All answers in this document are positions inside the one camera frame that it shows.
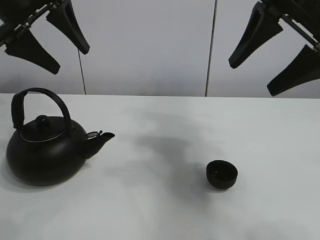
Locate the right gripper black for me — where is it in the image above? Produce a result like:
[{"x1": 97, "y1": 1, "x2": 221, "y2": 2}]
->
[{"x1": 228, "y1": 0, "x2": 320, "y2": 97}]

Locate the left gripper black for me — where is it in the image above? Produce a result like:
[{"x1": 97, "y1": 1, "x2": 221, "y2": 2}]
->
[{"x1": 0, "y1": 0, "x2": 90, "y2": 75}]

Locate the black teapot with handle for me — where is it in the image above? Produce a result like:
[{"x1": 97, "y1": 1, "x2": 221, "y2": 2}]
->
[{"x1": 6, "y1": 87, "x2": 115, "y2": 187}]

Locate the small black teacup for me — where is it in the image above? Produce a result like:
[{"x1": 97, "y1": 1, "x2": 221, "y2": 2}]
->
[{"x1": 205, "y1": 159, "x2": 239, "y2": 190}]

